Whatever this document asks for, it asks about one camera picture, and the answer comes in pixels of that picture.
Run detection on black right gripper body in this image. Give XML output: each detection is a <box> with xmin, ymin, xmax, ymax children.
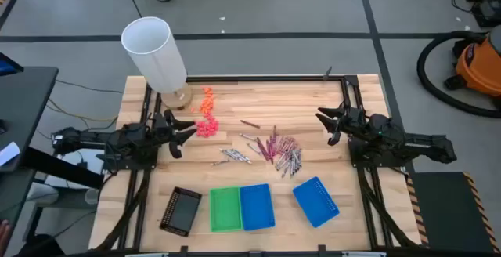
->
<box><xmin>327</xmin><ymin>102</ymin><xmax>371</xmax><ymax>147</ymax></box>

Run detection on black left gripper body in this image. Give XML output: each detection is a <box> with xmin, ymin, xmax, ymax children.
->
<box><xmin>150</xmin><ymin>109</ymin><xmax>184</xmax><ymax>160</ymax></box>

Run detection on blue plastic basket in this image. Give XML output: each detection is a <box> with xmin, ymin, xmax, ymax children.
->
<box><xmin>239</xmin><ymin>183</ymin><xmax>276</xmax><ymax>232</ymax></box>
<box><xmin>292</xmin><ymin>176</ymin><xmax>341</xmax><ymax>229</ymax></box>

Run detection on orange eraser caps pile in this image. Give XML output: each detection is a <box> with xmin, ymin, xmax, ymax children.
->
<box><xmin>198</xmin><ymin>86</ymin><xmax>216</xmax><ymax>116</ymax></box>

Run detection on black plastic basket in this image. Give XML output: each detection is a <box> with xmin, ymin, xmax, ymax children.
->
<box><xmin>159</xmin><ymin>186</ymin><xmax>204</xmax><ymax>238</ymax></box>

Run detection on white box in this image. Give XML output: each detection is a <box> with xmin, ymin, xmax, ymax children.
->
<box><xmin>44</xmin><ymin>149</ymin><xmax>106</xmax><ymax>190</ymax></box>

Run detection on white cylinder lamp wooden base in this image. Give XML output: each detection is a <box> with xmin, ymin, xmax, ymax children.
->
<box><xmin>121</xmin><ymin>16</ymin><xmax>193</xmax><ymax>111</ymax></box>

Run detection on green plastic basket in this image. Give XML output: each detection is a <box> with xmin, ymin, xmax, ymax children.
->
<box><xmin>209</xmin><ymin>186</ymin><xmax>243</xmax><ymax>233</ymax></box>

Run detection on orange shop vacuum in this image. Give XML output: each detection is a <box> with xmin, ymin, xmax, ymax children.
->
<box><xmin>416</xmin><ymin>30</ymin><xmax>501</xmax><ymax>118</ymax></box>
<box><xmin>444</xmin><ymin>24</ymin><xmax>501</xmax><ymax>109</ymax></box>

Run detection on clear plastic cup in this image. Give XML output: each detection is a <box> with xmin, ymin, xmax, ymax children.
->
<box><xmin>84</xmin><ymin>188</ymin><xmax>101</xmax><ymax>205</ymax></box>

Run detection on black platform hazard stripes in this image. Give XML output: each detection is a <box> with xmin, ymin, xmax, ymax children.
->
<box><xmin>406</xmin><ymin>172</ymin><xmax>501</xmax><ymax>255</ymax></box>

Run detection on black desk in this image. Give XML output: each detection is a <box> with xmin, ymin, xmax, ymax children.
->
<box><xmin>0</xmin><ymin>66</ymin><xmax>105</xmax><ymax>226</ymax></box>

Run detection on white paper sheet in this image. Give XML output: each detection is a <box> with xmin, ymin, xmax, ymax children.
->
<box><xmin>0</xmin><ymin>141</ymin><xmax>21</xmax><ymax>167</ymax></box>

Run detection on laptop with blue screen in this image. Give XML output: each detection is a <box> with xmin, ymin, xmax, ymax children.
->
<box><xmin>0</xmin><ymin>52</ymin><xmax>24</xmax><ymax>77</ymax></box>

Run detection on black equipment case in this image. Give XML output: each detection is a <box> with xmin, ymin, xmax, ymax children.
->
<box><xmin>460</xmin><ymin>0</ymin><xmax>501</xmax><ymax>28</ymax></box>

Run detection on person's hand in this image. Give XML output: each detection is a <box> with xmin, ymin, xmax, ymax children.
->
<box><xmin>0</xmin><ymin>219</ymin><xmax>12</xmax><ymax>250</ymax></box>

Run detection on black aluminium table frame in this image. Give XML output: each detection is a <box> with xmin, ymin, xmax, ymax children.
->
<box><xmin>92</xmin><ymin>74</ymin><xmax>420</xmax><ymax>257</ymax></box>

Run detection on black floor cable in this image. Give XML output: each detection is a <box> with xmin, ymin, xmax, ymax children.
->
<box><xmin>54</xmin><ymin>78</ymin><xmax>124</xmax><ymax>95</ymax></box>

